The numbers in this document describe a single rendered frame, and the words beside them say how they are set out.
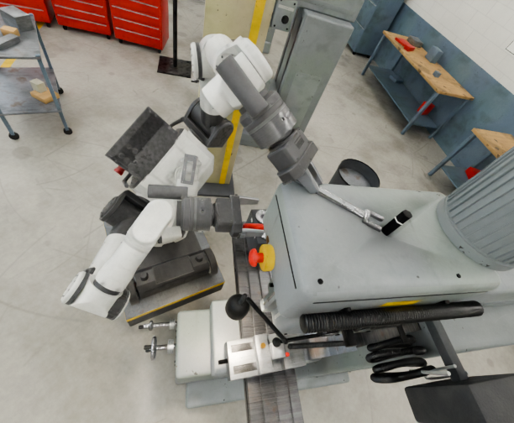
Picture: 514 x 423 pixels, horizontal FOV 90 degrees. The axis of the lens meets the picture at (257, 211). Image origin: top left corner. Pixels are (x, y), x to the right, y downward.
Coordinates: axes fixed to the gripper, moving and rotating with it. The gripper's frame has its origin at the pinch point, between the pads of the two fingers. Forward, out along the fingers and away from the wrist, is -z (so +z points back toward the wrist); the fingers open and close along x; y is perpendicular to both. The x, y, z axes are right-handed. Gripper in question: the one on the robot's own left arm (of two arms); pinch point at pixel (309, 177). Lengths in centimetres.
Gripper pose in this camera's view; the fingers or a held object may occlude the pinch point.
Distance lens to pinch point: 55.8
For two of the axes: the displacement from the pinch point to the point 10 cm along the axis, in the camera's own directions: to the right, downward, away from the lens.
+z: -6.2, -7.2, -3.1
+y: 6.4, -2.4, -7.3
